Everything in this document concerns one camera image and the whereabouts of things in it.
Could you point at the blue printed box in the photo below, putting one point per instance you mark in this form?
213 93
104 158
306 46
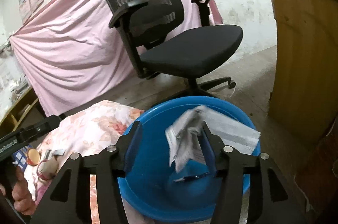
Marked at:
19 159

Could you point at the light wooden cabinet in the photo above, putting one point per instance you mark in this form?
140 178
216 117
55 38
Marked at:
303 55

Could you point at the red paper cup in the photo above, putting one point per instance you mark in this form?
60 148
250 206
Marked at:
33 156

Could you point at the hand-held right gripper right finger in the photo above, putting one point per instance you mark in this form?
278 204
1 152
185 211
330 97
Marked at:
208 152

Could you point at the small silver packet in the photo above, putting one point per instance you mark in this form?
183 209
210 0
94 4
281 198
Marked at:
56 152

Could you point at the floral blanket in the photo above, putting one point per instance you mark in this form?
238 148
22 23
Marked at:
87 129

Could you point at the person's left hand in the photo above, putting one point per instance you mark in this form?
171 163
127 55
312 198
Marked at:
22 197

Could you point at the white paper packet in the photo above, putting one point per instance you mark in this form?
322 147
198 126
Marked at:
184 139

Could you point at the low wooden shelf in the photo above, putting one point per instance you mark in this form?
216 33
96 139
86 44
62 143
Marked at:
23 107

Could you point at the black pen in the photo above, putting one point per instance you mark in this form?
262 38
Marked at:
192 177

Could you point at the dark wooden furniture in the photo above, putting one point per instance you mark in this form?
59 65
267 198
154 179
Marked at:
320 166

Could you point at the pile of small clutter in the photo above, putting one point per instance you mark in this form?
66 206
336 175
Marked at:
10 73

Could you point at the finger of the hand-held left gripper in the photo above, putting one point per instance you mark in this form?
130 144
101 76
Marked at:
47 122

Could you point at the black office chair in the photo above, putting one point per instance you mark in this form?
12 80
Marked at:
190 49

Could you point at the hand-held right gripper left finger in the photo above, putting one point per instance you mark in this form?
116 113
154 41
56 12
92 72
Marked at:
133 150

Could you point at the crumpled beige ball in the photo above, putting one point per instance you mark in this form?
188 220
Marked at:
47 168

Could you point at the pink hanging cloth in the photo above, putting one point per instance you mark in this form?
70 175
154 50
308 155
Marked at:
66 55

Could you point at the blue plastic basin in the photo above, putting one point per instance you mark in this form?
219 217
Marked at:
148 187

